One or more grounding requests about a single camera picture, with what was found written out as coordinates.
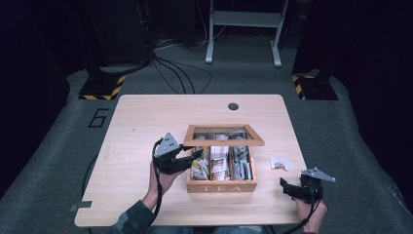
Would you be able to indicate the wooden box lid with window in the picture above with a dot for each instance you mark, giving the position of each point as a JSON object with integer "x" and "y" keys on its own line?
{"x": 224, "y": 142}

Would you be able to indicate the round table grommet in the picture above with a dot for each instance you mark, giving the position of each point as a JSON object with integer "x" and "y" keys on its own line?
{"x": 233, "y": 106}

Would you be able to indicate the person's left hand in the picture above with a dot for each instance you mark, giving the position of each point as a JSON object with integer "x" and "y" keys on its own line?
{"x": 162, "y": 183}

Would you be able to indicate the grey tape piece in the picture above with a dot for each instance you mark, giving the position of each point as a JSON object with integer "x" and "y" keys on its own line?
{"x": 81, "y": 205}

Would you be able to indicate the pile of tea bags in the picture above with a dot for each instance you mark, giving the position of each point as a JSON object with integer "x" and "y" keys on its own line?
{"x": 219, "y": 165}

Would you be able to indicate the white metal stand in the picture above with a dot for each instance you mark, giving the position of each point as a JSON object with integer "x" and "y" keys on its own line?
{"x": 245, "y": 19}

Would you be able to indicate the wooden tea box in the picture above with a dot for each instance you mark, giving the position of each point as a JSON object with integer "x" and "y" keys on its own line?
{"x": 220, "y": 187}

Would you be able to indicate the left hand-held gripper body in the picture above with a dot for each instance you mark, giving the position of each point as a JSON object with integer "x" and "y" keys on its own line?
{"x": 166, "y": 148}

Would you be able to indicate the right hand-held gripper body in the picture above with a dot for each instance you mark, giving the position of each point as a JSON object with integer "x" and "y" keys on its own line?
{"x": 311, "y": 187}

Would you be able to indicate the white tea bag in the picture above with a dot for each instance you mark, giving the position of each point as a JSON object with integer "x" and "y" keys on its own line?
{"x": 279, "y": 163}

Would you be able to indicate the black striped stand base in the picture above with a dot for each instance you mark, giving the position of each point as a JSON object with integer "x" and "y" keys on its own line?
{"x": 102, "y": 87}
{"x": 315, "y": 87}

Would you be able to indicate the dark equipment rack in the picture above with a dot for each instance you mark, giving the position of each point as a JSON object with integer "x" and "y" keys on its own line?
{"x": 118, "y": 31}

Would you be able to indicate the person's right hand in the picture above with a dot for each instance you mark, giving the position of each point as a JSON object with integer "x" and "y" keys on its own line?
{"x": 311, "y": 216}

